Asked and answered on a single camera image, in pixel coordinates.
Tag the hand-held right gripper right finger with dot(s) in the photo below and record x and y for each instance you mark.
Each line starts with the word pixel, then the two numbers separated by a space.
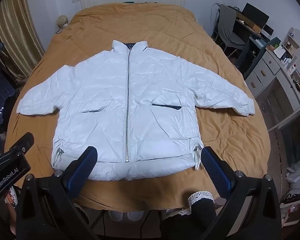
pixel 216 172

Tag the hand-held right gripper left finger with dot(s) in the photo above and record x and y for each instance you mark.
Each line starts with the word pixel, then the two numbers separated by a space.
pixel 82 172

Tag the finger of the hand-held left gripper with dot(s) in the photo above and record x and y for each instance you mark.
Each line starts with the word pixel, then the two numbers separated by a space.
pixel 25 141

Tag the white puffer jacket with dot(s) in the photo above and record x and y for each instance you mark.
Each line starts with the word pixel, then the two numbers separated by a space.
pixel 150 92

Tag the dark clothes pile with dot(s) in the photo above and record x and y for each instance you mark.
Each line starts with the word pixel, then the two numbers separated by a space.
pixel 0 97

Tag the patterned white bowl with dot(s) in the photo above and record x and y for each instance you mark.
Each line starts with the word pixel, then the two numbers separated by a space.
pixel 11 195

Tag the person's leg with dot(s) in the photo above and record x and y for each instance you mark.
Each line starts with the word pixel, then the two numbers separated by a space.
pixel 200 217

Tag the white shoe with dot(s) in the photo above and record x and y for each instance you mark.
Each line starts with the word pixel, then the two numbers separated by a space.
pixel 135 215
pixel 117 215

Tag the white crumpled cloth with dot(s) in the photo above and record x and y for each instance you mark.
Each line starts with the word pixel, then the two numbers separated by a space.
pixel 298 172

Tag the white drawer cabinet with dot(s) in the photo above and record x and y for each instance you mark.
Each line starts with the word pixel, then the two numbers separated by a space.
pixel 265 72

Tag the gold curtain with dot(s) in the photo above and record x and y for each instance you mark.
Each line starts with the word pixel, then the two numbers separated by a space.
pixel 17 30

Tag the dark blue desk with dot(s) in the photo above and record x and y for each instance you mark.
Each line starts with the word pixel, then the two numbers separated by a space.
pixel 252 52

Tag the grey office chair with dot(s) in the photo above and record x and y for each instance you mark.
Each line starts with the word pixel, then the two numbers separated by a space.
pixel 226 25

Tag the white arched shelf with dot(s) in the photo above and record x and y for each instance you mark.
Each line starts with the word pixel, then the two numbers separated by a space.
pixel 296 37

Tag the mustard quilted blanket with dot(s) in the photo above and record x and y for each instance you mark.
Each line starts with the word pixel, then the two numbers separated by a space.
pixel 140 22

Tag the black monitor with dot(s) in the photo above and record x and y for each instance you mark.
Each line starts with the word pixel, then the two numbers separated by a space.
pixel 255 15

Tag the teal cloth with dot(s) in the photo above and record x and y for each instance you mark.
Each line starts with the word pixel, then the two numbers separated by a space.
pixel 140 2

